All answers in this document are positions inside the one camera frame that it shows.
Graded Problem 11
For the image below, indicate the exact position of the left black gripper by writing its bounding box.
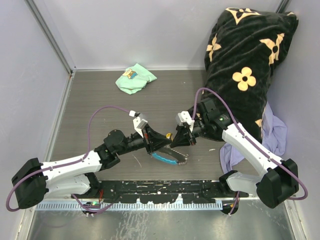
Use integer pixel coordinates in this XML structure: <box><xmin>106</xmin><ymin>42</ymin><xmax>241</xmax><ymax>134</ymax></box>
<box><xmin>116</xmin><ymin>123</ymin><xmax>172</xmax><ymax>156</ymax></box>

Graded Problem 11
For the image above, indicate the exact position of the blue handled key ring organizer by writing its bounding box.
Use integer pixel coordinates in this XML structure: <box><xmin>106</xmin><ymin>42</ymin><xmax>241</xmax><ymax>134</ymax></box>
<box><xmin>151</xmin><ymin>145</ymin><xmax>189</xmax><ymax>166</ymax></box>

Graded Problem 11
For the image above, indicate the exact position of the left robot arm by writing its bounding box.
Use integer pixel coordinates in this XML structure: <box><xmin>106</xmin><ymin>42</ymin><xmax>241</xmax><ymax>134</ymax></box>
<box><xmin>11</xmin><ymin>125</ymin><xmax>172</xmax><ymax>210</ymax></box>

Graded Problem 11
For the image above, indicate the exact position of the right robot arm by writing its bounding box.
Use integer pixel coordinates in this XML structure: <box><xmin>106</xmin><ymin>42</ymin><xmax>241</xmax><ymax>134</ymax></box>
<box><xmin>170</xmin><ymin>98</ymin><xmax>299</xmax><ymax>209</ymax></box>

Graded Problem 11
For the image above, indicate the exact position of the mint green cloth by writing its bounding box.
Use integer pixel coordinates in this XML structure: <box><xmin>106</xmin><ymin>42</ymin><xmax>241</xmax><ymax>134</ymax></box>
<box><xmin>115</xmin><ymin>63</ymin><xmax>157</xmax><ymax>95</ymax></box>

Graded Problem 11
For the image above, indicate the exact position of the lavender cloth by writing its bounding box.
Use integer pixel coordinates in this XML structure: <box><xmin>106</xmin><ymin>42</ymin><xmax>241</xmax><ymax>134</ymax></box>
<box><xmin>219</xmin><ymin>103</ymin><xmax>288</xmax><ymax>174</ymax></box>

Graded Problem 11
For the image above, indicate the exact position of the black floral blanket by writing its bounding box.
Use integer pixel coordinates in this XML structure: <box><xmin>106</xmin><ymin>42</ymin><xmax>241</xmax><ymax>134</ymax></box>
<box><xmin>202</xmin><ymin>7</ymin><xmax>299</xmax><ymax>142</ymax></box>

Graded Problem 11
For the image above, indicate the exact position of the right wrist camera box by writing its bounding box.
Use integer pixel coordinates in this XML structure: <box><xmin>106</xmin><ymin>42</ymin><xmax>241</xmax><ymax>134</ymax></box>
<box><xmin>175</xmin><ymin>111</ymin><xmax>195</xmax><ymax>129</ymax></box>

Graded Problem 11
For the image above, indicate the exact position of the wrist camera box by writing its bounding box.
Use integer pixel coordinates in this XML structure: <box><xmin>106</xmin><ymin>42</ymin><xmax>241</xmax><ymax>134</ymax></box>
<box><xmin>175</xmin><ymin>111</ymin><xmax>195</xmax><ymax>129</ymax></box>
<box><xmin>132</xmin><ymin>111</ymin><xmax>148</xmax><ymax>138</ymax></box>

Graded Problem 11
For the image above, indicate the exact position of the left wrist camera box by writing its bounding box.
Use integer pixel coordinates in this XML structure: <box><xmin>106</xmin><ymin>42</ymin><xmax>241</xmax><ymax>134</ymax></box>
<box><xmin>132</xmin><ymin>111</ymin><xmax>148</xmax><ymax>138</ymax></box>

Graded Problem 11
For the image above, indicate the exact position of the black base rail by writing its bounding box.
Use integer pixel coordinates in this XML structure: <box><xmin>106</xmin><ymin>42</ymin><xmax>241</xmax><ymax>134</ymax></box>
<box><xmin>98</xmin><ymin>180</ymin><xmax>237</xmax><ymax>204</ymax></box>

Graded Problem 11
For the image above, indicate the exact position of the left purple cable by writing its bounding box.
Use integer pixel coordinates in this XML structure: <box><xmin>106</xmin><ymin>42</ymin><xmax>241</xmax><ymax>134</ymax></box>
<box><xmin>5</xmin><ymin>105</ymin><xmax>133</xmax><ymax>215</ymax></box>

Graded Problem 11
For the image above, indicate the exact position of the purple cable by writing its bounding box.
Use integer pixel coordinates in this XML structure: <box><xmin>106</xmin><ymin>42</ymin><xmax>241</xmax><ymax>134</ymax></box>
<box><xmin>191</xmin><ymin>87</ymin><xmax>309</xmax><ymax>216</ymax></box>
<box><xmin>5</xmin><ymin>105</ymin><xmax>133</xmax><ymax>215</ymax></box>

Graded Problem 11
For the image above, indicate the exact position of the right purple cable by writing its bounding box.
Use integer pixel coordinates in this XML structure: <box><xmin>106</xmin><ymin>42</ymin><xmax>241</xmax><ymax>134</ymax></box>
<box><xmin>191</xmin><ymin>87</ymin><xmax>309</xmax><ymax>216</ymax></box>

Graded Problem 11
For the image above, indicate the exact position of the aluminium corner post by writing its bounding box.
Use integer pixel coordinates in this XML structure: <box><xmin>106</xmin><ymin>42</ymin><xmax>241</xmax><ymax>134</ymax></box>
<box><xmin>24</xmin><ymin>0</ymin><xmax>76</xmax><ymax>75</ymax></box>

